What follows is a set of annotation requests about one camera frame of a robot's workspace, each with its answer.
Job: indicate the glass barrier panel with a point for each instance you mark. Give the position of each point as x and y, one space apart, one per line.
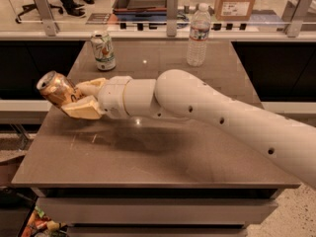
144 4

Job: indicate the orange soda can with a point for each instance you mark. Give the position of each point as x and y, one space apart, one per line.
58 89

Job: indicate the metal glass post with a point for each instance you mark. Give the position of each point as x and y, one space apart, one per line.
172 11
49 25
299 17

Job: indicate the middle metal glass post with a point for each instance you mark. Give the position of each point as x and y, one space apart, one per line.
172 11

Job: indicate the right metal glass post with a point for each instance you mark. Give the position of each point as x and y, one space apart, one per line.
299 17

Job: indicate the white green soda can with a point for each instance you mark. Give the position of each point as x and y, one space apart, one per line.
103 51

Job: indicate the colourful snack bags bin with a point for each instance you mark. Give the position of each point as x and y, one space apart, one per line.
41 225

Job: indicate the grey open tray box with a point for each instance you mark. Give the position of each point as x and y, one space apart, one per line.
141 0

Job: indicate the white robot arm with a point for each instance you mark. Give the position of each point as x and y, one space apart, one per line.
177 94

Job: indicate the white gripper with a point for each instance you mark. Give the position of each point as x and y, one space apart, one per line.
111 97

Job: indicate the left metal glass post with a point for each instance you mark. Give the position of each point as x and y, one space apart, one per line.
49 25

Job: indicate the cardboard box with label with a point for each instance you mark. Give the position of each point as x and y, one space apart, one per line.
233 10

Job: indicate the clear plastic water bottle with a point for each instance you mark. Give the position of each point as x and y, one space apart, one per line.
198 36

